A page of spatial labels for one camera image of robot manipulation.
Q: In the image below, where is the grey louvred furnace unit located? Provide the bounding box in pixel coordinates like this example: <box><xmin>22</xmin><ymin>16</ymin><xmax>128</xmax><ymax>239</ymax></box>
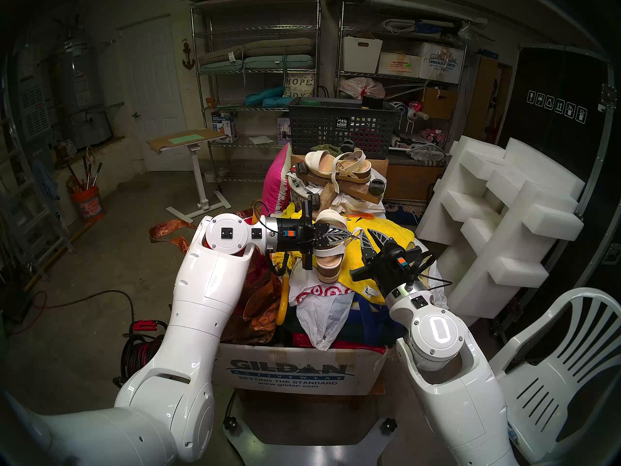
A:
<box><xmin>18</xmin><ymin>79</ymin><xmax>53</xmax><ymax>140</ymax></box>

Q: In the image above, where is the brown wooden chest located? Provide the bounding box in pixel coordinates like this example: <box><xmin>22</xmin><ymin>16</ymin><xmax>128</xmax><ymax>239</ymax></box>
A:
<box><xmin>386</xmin><ymin>154</ymin><xmax>449</xmax><ymax>202</ymax></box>

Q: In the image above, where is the orange black floor cable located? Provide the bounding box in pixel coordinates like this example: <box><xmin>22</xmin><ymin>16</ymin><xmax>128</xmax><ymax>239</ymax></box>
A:
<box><xmin>10</xmin><ymin>289</ymin><xmax>135</xmax><ymax>337</ymax></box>

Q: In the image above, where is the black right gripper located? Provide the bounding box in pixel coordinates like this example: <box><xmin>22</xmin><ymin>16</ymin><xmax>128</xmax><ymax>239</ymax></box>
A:
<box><xmin>350</xmin><ymin>229</ymin><xmax>425</xmax><ymax>296</ymax></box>

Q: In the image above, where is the blue white appliance box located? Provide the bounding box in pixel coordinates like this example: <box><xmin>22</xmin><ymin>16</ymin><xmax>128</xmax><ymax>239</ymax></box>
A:
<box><xmin>212</xmin><ymin>111</ymin><xmax>240</xmax><ymax>144</ymax></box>

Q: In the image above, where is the black plastic mesh basket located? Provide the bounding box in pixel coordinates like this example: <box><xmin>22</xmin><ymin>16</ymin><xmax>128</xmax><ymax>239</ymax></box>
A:
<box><xmin>289</xmin><ymin>97</ymin><xmax>399</xmax><ymax>160</ymax></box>

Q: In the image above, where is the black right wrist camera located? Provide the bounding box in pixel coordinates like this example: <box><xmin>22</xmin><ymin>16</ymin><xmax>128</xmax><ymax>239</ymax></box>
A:
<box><xmin>393</xmin><ymin>251</ymin><xmax>437</xmax><ymax>281</ymax></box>

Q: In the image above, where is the brown cardboard box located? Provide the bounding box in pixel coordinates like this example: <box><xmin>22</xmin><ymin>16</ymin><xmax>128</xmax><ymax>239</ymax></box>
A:
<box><xmin>422</xmin><ymin>86</ymin><xmax>459</xmax><ymax>121</ymax></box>

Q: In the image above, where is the teal pillow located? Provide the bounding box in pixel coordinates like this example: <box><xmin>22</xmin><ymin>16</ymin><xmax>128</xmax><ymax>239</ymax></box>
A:
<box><xmin>244</xmin><ymin>85</ymin><xmax>287</xmax><ymax>107</ymax></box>

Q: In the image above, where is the white plastic garden chair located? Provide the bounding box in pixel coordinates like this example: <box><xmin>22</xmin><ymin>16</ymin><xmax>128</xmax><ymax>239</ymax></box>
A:
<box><xmin>488</xmin><ymin>288</ymin><xmax>621</xmax><ymax>466</ymax></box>

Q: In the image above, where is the grey water heater tank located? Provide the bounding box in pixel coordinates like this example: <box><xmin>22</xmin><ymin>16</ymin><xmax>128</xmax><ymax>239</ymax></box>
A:
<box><xmin>56</xmin><ymin>38</ymin><xmax>113</xmax><ymax>149</ymax></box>

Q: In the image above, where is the brown patterned fabric strap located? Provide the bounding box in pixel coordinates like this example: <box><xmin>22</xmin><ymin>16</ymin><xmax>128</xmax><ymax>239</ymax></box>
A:
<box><xmin>148</xmin><ymin>219</ymin><xmax>204</xmax><ymax>254</ymax></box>

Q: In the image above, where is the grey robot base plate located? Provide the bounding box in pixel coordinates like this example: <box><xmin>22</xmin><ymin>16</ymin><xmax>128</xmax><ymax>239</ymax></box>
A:
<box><xmin>223</xmin><ymin>419</ymin><xmax>396</xmax><ymax>466</ymax></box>

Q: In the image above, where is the white overbed rolling table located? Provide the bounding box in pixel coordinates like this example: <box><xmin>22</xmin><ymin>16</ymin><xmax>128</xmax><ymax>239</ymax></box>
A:
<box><xmin>147</xmin><ymin>128</ymin><xmax>232</xmax><ymax>224</ymax></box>

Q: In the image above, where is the white panel door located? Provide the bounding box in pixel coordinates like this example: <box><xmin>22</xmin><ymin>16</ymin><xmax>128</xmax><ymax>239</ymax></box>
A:
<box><xmin>116</xmin><ymin>15</ymin><xmax>192</xmax><ymax>172</ymax></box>

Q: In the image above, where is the chrome wire shelving rack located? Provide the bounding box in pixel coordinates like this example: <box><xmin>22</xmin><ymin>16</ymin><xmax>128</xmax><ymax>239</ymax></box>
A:
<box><xmin>336</xmin><ymin>1</ymin><xmax>467</xmax><ymax>150</ymax></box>
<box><xmin>190</xmin><ymin>0</ymin><xmax>322</xmax><ymax>184</ymax></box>

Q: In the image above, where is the white labelled cardboard box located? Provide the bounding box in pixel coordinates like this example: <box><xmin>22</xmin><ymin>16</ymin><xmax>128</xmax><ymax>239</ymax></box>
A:
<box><xmin>377</xmin><ymin>51</ymin><xmax>423</xmax><ymax>78</ymax></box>

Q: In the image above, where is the white red plastic bag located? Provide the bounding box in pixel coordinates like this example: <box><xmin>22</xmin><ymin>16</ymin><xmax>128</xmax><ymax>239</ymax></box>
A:
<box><xmin>339</xmin><ymin>77</ymin><xmax>386</xmax><ymax>100</ymax></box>

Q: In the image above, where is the beige green garden glove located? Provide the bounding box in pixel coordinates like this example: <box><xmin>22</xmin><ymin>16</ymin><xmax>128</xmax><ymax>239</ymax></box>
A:
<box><xmin>407</xmin><ymin>243</ymin><xmax>437</xmax><ymax>276</ymax></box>

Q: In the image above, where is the red black cable reel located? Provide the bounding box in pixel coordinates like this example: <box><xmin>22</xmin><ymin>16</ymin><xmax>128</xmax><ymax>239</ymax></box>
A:
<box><xmin>114</xmin><ymin>319</ymin><xmax>168</xmax><ymax>388</ymax></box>

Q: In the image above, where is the grey metal ladder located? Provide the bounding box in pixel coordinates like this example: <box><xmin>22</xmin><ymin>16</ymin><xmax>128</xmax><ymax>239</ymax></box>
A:
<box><xmin>0</xmin><ymin>106</ymin><xmax>77</xmax><ymax>282</ymax></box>

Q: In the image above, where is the wooden caster dolly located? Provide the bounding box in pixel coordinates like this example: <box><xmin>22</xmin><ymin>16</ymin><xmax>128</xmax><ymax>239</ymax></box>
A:
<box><xmin>294</xmin><ymin>158</ymin><xmax>387</xmax><ymax>213</ymax></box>

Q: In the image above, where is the black flight case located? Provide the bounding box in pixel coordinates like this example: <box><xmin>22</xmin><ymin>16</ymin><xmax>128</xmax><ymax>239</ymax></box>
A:
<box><xmin>495</xmin><ymin>43</ymin><xmax>621</xmax><ymax>344</ymax></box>

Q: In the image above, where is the blue fabric bag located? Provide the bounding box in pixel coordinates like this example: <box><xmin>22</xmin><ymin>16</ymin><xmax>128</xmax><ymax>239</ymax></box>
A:
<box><xmin>335</xmin><ymin>295</ymin><xmax>406</xmax><ymax>349</ymax></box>

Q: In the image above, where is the white plastic sheet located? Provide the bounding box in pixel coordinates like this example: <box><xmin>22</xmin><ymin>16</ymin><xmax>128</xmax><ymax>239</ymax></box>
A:
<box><xmin>427</xmin><ymin>254</ymin><xmax>452</xmax><ymax>310</ymax></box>

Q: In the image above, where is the beige seat cushion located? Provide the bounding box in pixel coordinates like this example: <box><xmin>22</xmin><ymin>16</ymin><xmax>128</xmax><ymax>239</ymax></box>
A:
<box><xmin>198</xmin><ymin>38</ymin><xmax>315</xmax><ymax>66</ymax></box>

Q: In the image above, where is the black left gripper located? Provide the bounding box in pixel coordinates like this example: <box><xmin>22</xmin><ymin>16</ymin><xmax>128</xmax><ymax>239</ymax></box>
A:
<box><xmin>278</xmin><ymin>200</ymin><xmax>353</xmax><ymax>270</ymax></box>

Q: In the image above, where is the yellow terry towel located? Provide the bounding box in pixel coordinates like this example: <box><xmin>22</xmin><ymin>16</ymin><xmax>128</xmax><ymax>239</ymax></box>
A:
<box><xmin>272</xmin><ymin>203</ymin><xmax>415</xmax><ymax>305</ymax></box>

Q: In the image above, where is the yellow hooked handle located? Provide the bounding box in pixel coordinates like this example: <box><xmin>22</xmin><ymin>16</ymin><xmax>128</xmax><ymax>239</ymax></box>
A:
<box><xmin>277</xmin><ymin>276</ymin><xmax>291</xmax><ymax>326</ymax></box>

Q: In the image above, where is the white storage bin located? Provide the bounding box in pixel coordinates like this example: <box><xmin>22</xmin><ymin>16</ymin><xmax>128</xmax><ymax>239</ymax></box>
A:
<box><xmin>343</xmin><ymin>35</ymin><xmax>384</xmax><ymax>74</ymax></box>

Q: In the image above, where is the white foam packing block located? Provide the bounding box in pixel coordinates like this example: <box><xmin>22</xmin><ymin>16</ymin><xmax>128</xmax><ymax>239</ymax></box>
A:
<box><xmin>416</xmin><ymin>135</ymin><xmax>585</xmax><ymax>332</ymax></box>
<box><xmin>505</xmin><ymin>137</ymin><xmax>586</xmax><ymax>199</ymax></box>

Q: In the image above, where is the pink pillow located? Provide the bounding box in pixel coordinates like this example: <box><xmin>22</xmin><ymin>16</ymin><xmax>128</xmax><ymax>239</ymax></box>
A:
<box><xmin>262</xmin><ymin>142</ymin><xmax>293</xmax><ymax>216</ymax></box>

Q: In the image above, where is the orange plastic bucket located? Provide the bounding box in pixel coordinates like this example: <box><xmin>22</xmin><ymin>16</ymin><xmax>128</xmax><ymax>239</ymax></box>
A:
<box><xmin>73</xmin><ymin>185</ymin><xmax>105</xmax><ymax>223</ymax></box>

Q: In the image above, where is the white red-logo plastic bag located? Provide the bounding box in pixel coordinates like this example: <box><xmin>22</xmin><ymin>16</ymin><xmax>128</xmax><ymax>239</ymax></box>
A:
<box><xmin>289</xmin><ymin>264</ymin><xmax>355</xmax><ymax>351</ymax></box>

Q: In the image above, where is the blue patterned rug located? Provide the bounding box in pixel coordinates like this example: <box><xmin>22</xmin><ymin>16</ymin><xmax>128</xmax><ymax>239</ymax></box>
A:
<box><xmin>383</xmin><ymin>200</ymin><xmax>427</xmax><ymax>226</ymax></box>

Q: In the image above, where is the white strap wedge sandal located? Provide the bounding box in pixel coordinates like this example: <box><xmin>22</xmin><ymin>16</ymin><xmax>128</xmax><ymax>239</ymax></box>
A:
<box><xmin>313</xmin><ymin>209</ymin><xmax>352</xmax><ymax>283</ymax></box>
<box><xmin>304</xmin><ymin>149</ymin><xmax>373</xmax><ymax>194</ymax></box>

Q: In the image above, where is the long white tube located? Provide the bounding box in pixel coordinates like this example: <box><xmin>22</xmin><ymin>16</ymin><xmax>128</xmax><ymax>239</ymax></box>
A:
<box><xmin>369</xmin><ymin>0</ymin><xmax>488</xmax><ymax>29</ymax></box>

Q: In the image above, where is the white Gildan activewear carton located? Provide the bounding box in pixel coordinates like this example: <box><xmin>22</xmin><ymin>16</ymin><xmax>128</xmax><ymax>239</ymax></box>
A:
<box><xmin>418</xmin><ymin>42</ymin><xmax>466</xmax><ymax>84</ymax></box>
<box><xmin>213</xmin><ymin>344</ymin><xmax>389</xmax><ymax>397</ymax></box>

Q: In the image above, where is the teal seat cushion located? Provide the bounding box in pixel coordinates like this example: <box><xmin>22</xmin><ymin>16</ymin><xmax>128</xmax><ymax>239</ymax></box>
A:
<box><xmin>200</xmin><ymin>55</ymin><xmax>316</xmax><ymax>73</ymax></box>

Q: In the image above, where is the red orange patterned fabric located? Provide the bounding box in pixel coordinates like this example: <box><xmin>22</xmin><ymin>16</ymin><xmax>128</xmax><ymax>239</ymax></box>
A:
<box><xmin>221</xmin><ymin>208</ymin><xmax>284</xmax><ymax>347</ymax></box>

